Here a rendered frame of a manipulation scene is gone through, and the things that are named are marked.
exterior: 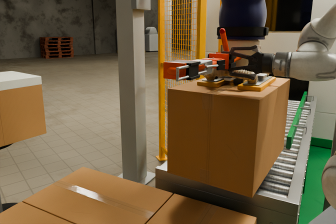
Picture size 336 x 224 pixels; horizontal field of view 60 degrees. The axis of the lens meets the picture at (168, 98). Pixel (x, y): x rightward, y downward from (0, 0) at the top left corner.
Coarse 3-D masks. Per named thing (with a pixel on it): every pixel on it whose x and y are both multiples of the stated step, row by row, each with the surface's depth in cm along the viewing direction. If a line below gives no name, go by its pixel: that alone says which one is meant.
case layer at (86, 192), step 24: (48, 192) 143; (72, 192) 143; (96, 192) 143; (120, 192) 143; (144, 192) 143; (168, 192) 143; (0, 216) 125; (24, 216) 125; (48, 216) 125; (72, 216) 125; (96, 216) 125; (120, 216) 125; (144, 216) 125; (168, 216) 125; (192, 216) 125; (216, 216) 125; (240, 216) 125
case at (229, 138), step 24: (168, 96) 127; (192, 96) 121; (216, 96) 115; (240, 96) 111; (264, 96) 112; (168, 120) 130; (192, 120) 123; (216, 120) 117; (240, 120) 112; (264, 120) 117; (168, 144) 132; (192, 144) 125; (216, 144) 119; (240, 144) 113; (264, 144) 122; (168, 168) 135; (192, 168) 127; (216, 168) 121; (240, 168) 115; (264, 168) 128; (240, 192) 117
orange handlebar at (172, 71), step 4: (236, 56) 125; (212, 60) 112; (216, 60) 106; (236, 60) 127; (212, 64) 101; (168, 68) 84; (172, 68) 83; (200, 68) 92; (168, 72) 84; (172, 72) 83; (180, 72) 83
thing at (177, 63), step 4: (172, 60) 89; (176, 60) 89; (180, 60) 89; (184, 60) 89; (188, 60) 89; (192, 60) 90; (164, 64) 86; (168, 64) 85; (172, 64) 85; (176, 64) 84; (180, 64) 83; (184, 64) 83; (164, 68) 86; (184, 68) 83; (164, 72) 86; (184, 72) 83; (164, 76) 87; (168, 76) 86; (172, 76) 85; (180, 76) 84
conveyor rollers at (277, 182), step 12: (288, 108) 292; (288, 120) 252; (300, 120) 255; (300, 132) 224; (288, 156) 186; (276, 168) 166; (288, 168) 169; (264, 180) 159; (276, 180) 156; (288, 180) 154; (276, 192) 148
